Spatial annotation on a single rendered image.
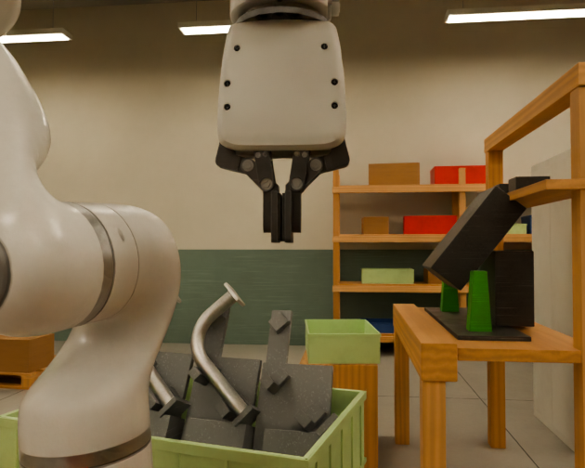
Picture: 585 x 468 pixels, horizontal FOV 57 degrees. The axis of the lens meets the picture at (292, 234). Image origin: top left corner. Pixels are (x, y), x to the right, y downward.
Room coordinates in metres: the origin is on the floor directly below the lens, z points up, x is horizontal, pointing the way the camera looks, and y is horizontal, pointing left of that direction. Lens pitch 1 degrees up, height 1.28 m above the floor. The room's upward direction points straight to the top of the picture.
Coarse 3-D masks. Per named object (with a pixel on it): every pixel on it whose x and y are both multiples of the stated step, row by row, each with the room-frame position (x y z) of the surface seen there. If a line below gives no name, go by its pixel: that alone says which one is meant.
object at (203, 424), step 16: (224, 320) 1.24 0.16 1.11; (208, 336) 1.23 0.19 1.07; (224, 336) 1.23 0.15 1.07; (208, 352) 1.22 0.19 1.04; (224, 368) 1.19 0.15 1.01; (240, 368) 1.18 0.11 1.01; (256, 368) 1.17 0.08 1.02; (208, 384) 1.18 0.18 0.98; (240, 384) 1.16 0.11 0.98; (256, 384) 1.15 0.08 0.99; (192, 400) 1.18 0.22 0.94; (208, 400) 1.17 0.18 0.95; (192, 416) 1.16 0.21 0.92; (208, 416) 1.15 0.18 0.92; (192, 432) 1.09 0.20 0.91; (208, 432) 1.08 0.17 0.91; (224, 432) 1.07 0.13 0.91; (240, 432) 1.06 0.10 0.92
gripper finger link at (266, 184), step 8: (256, 152) 0.42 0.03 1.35; (264, 152) 0.42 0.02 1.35; (256, 160) 0.42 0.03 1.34; (264, 160) 0.42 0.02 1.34; (272, 160) 0.44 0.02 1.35; (256, 168) 0.42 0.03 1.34; (264, 168) 0.42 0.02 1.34; (272, 168) 0.44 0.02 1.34; (264, 176) 0.42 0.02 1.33; (272, 176) 0.42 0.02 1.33; (264, 184) 0.42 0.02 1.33; (272, 184) 0.42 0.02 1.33
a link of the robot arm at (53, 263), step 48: (0, 48) 0.56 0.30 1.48; (0, 96) 0.52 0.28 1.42; (0, 144) 0.49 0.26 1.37; (48, 144) 0.55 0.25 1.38; (0, 192) 0.45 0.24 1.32; (48, 192) 0.48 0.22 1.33; (0, 240) 0.42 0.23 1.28; (48, 240) 0.44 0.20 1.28; (96, 240) 0.48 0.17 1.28; (0, 288) 0.42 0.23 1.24; (48, 288) 0.43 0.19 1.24; (96, 288) 0.48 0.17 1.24
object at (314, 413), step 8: (280, 368) 1.12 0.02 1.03; (264, 376) 1.08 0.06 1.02; (272, 376) 1.11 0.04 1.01; (280, 376) 1.11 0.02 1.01; (288, 376) 1.11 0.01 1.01; (264, 384) 1.07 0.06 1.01; (272, 384) 1.07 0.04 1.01; (280, 384) 1.11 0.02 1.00; (272, 392) 1.10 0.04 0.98; (312, 408) 1.07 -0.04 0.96; (320, 408) 1.07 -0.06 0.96; (296, 416) 1.03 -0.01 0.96; (304, 416) 1.03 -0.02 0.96; (312, 416) 1.06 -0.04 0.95; (320, 416) 1.06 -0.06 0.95; (304, 424) 1.02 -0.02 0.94; (312, 424) 1.05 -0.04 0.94
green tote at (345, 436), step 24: (192, 384) 1.34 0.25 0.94; (336, 408) 1.21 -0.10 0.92; (360, 408) 1.16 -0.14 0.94; (0, 432) 1.02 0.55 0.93; (336, 432) 0.96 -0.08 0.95; (360, 432) 1.16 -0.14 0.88; (0, 456) 1.02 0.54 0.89; (168, 456) 0.90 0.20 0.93; (192, 456) 0.88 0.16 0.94; (216, 456) 0.86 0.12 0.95; (240, 456) 0.85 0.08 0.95; (264, 456) 0.83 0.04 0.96; (288, 456) 0.83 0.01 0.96; (312, 456) 0.83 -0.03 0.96; (336, 456) 0.98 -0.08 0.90; (360, 456) 1.16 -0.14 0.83
